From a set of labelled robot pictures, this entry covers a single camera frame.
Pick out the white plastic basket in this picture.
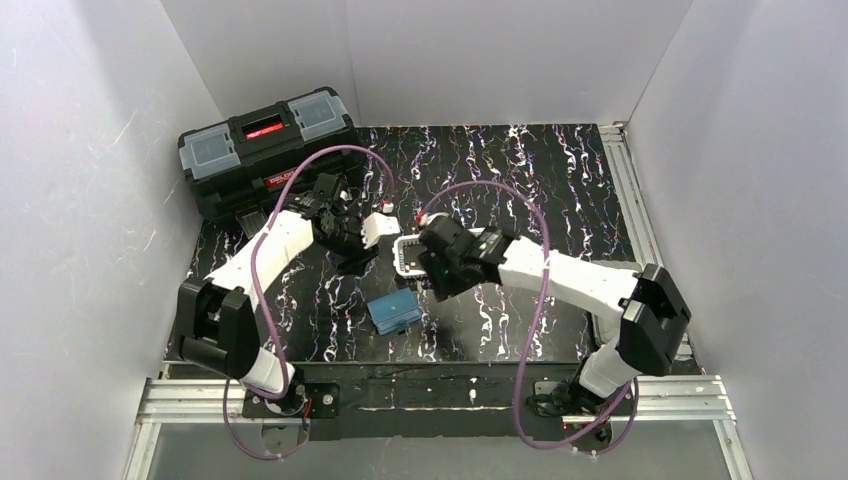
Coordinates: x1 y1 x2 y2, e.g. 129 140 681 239
393 225 483 284

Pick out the blue leather card holder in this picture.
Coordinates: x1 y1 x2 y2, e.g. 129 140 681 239
367 288 423 335

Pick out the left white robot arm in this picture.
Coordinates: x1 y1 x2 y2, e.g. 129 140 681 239
173 174 378 402

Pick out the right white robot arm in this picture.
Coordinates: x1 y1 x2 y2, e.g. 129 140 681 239
418 214 691 415

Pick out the black red toolbox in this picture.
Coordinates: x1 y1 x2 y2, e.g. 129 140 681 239
177 86 366 236

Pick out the grey flat case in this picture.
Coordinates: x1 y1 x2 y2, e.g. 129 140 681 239
589 313 620 348

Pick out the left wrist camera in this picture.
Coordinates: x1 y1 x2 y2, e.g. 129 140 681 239
361 201 401 250

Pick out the aluminium frame rail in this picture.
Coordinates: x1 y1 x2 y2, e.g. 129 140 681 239
124 124 752 479

